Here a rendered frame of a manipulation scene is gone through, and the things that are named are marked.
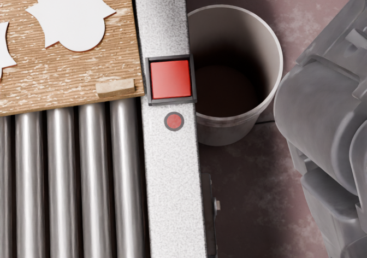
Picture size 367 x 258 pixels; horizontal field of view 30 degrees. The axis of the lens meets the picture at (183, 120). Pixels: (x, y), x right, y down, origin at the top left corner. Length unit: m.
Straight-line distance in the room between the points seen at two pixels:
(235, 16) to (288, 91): 1.37
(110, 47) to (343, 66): 0.74
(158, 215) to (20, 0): 0.41
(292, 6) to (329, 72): 1.77
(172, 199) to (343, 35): 0.68
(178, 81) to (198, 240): 0.25
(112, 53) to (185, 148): 0.19
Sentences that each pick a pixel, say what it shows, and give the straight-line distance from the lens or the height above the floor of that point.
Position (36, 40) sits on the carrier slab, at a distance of 1.11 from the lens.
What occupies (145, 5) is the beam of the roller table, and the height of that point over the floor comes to 0.92.
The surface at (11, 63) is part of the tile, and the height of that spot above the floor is 0.94.
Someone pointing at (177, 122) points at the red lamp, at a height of 0.92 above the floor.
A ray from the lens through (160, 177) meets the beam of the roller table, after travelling 1.04.
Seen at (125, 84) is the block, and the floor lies 0.96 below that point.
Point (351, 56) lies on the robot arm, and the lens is 0.37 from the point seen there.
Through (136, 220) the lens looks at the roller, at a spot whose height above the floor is 0.92.
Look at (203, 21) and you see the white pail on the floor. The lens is 1.78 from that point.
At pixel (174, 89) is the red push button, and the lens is 1.06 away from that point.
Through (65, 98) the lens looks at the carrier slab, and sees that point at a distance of 1.07.
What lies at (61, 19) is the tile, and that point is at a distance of 1.11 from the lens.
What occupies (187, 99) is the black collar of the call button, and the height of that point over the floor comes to 0.93.
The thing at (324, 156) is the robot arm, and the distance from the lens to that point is 0.36.
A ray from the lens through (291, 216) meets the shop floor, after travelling 1.97.
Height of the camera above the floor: 1.94
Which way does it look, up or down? 75 degrees down
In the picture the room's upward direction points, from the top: 4 degrees counter-clockwise
